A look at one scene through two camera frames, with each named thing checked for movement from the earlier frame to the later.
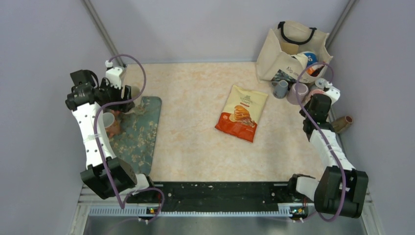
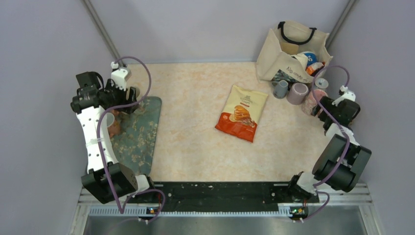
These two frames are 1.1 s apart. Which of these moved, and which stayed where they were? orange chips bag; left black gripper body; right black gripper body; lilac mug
Moved: right black gripper body
Stayed: orange chips bag; left black gripper body; lilac mug
